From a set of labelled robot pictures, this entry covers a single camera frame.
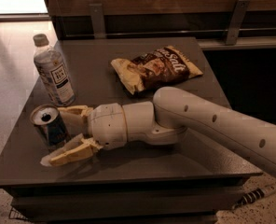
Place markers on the left metal bracket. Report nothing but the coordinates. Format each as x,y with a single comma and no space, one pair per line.
97,21

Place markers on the right metal bracket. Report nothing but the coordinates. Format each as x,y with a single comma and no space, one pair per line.
236,20

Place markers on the sea salt chips bag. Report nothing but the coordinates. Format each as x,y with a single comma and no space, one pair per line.
155,69

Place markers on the black white striped floor object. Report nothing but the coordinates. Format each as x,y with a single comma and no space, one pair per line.
254,195

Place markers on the metal bracket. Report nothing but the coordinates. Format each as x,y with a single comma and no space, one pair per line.
236,20
97,21

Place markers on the clear plastic tea bottle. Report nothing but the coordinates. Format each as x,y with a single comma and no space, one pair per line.
53,72

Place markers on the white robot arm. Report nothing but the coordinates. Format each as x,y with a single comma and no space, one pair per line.
163,121

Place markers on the wire rack on floor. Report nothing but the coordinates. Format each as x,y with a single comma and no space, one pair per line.
16,215

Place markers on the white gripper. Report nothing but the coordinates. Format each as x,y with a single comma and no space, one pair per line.
106,124

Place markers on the redbull can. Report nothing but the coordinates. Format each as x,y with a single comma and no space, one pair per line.
49,124

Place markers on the grey table drawer cabinet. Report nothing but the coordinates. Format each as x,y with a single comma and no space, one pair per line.
121,203

